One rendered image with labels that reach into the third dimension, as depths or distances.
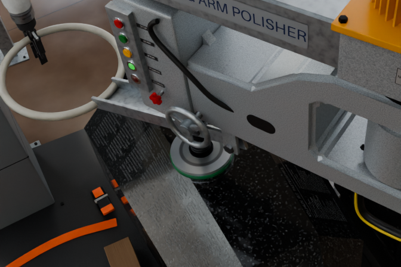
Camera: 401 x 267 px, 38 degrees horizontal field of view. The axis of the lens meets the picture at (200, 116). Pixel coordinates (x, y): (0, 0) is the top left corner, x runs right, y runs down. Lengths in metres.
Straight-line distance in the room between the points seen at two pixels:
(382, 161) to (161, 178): 0.94
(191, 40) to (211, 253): 0.70
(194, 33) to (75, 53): 2.35
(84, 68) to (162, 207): 1.78
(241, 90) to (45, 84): 2.36
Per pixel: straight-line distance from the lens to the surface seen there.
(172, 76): 1.57
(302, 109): 1.35
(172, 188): 2.03
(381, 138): 1.31
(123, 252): 2.68
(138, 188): 2.17
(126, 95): 2.14
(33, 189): 2.96
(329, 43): 1.16
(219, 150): 1.99
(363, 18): 1.09
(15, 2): 2.29
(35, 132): 3.44
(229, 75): 1.45
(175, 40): 1.45
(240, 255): 1.80
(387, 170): 1.38
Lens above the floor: 2.42
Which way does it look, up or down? 49 degrees down
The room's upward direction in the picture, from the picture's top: 11 degrees counter-clockwise
